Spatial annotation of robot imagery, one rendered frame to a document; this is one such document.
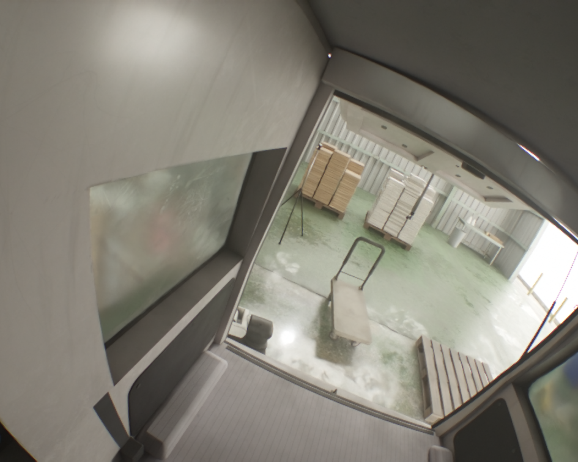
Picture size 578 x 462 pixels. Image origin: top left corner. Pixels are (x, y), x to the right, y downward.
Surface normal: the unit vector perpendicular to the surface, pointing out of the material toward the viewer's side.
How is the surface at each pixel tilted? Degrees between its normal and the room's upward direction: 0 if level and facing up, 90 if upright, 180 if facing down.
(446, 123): 100
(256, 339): 90
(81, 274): 95
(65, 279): 95
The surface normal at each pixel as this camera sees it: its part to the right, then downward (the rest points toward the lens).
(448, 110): -0.33, 0.45
